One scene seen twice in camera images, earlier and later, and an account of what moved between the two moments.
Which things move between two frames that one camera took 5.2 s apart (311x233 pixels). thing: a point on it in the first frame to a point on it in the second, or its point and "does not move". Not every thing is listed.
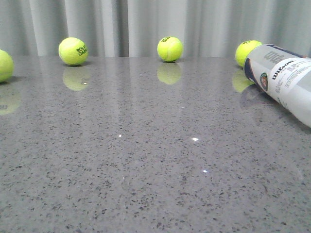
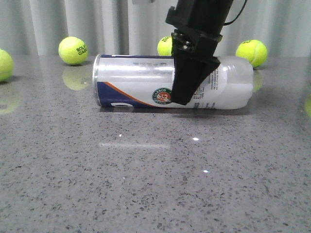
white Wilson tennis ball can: x=285 y=75 to x=147 y=81
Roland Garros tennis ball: x=73 y=51 does not move
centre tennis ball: x=169 y=49 does not move
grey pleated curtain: x=134 y=28 does not move
